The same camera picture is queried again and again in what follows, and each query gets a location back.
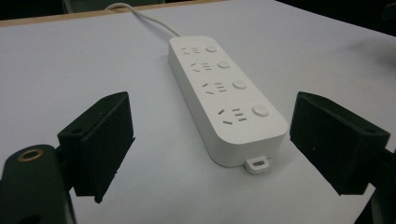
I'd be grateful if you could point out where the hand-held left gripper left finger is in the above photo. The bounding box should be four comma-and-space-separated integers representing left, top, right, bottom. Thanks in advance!
57, 91, 136, 204

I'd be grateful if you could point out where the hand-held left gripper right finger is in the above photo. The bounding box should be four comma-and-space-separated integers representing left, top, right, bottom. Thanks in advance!
289, 91, 391, 196

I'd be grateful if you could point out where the white power strip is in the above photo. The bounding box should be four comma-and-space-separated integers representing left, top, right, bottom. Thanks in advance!
167, 35, 290, 175

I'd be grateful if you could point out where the white power cable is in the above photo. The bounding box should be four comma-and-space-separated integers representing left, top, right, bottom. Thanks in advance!
105, 2, 182, 38

